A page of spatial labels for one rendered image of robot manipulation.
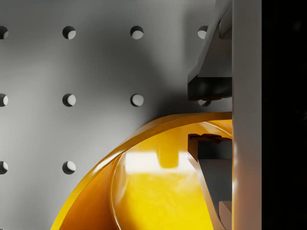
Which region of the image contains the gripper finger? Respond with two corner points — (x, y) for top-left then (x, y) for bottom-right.
(187, 0), (233, 101)
(188, 133), (233, 230)

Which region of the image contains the yellow bowl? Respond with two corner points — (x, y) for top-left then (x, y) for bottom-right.
(50, 112), (233, 230)

